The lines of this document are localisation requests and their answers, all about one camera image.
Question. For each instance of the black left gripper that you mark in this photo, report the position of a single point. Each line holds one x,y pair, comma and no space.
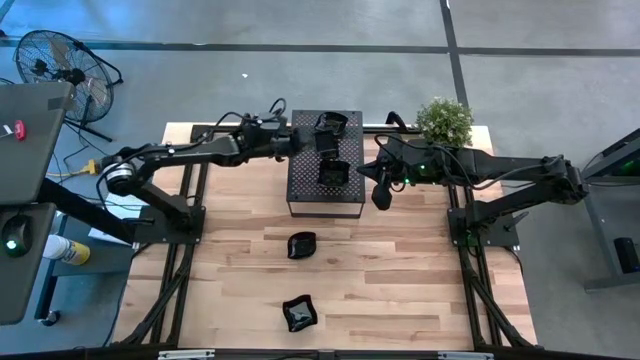
286,142

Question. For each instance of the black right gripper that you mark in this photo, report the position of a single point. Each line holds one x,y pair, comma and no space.
397,165

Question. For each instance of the small black square mini plate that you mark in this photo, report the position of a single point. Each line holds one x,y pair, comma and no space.
328,145

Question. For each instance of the black leaf shaped mini plate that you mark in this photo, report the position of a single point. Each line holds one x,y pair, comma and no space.
302,245
331,121

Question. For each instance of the black wavy square mini plate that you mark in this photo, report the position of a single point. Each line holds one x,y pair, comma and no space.
333,173
300,313

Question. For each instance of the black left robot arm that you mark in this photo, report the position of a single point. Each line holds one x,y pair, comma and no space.
200,150

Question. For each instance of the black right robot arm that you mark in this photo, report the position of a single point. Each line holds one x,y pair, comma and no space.
500,165

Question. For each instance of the black perforated metal rack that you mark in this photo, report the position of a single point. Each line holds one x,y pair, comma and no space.
300,190

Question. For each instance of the green potted plant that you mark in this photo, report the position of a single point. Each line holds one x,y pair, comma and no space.
444,120

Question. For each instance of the black base lever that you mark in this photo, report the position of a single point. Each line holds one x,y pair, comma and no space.
516,220
140,219

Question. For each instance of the black front bar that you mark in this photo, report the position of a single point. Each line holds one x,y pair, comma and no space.
280,356

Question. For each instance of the yellow power plug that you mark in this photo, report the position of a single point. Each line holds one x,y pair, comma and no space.
91,167

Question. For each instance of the grey metal cart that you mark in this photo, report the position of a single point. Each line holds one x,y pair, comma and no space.
605,215

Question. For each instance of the black floor fan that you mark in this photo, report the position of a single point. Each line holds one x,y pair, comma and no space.
75,76

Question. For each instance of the grey tape patch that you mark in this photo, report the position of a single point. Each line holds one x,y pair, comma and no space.
60,103

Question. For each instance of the black device with green light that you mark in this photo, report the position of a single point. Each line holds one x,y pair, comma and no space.
627,167

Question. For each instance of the white and yellow spray can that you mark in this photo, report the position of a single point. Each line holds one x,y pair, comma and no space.
65,250

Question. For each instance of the black box on cart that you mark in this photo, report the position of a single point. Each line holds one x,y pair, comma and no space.
627,255

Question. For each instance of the small red tool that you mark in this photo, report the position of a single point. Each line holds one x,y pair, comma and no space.
20,131

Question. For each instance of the small white tag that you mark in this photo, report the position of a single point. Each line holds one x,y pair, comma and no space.
6,131

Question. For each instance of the black computer mouse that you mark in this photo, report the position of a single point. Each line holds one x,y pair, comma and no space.
17,232

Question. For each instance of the black caster wheel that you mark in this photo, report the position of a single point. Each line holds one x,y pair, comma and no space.
50,318

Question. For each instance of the dark grey side desk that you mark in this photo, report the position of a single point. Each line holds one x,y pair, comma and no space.
20,290

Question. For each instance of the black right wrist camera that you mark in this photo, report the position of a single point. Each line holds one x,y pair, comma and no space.
382,197

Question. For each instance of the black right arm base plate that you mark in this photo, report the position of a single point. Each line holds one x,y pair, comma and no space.
500,237

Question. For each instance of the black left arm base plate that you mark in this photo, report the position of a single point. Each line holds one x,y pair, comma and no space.
197,235

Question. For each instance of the small grey centre bracket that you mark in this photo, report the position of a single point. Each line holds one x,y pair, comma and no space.
326,355

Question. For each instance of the silver metal bracket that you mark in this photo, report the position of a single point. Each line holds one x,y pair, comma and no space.
185,355
465,356

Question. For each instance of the black aluminium table frame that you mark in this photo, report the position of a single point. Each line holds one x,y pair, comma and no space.
179,305

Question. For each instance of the blue grey desk base frame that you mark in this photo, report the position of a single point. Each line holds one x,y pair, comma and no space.
45,290

